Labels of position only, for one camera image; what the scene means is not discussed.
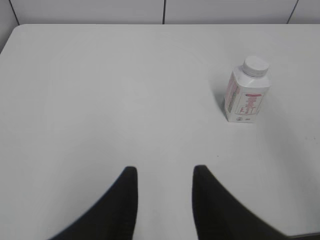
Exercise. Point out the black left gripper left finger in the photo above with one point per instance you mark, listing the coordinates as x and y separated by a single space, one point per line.
113 216

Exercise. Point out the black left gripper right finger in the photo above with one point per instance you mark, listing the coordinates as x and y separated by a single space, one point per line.
220 216

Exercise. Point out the white yili changqing bottle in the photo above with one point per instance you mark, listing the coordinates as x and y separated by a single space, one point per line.
244 96

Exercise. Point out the white round bottle cap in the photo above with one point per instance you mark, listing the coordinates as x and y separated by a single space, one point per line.
255 67

